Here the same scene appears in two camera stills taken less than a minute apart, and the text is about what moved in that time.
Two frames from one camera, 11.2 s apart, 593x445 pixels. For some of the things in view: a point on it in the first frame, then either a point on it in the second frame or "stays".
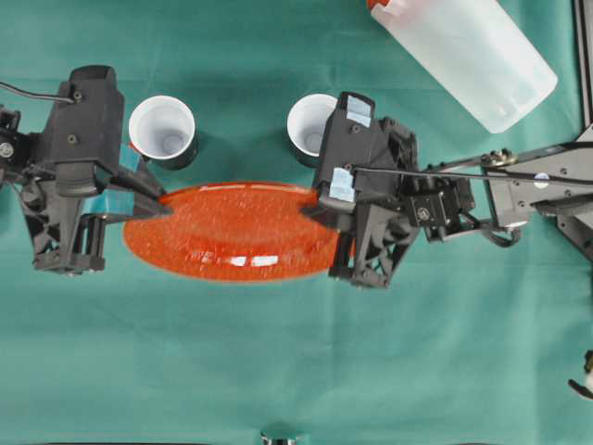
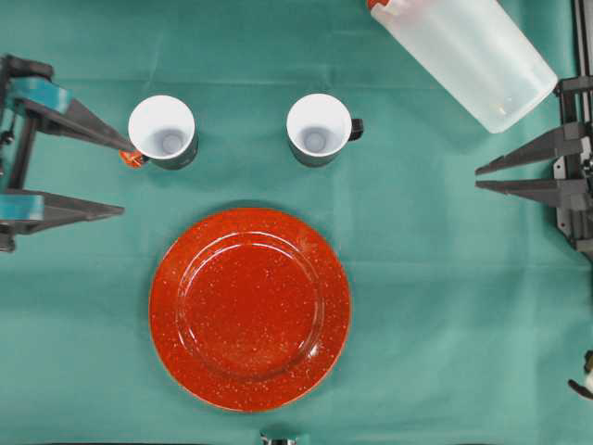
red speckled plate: (234, 232) → (250, 310)
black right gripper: (372, 185) → (575, 103)
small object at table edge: (585, 389) stays
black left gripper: (62, 237) → (24, 211)
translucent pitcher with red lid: (477, 51) stays
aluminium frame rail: (583, 52) stays
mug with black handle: (307, 122) stays
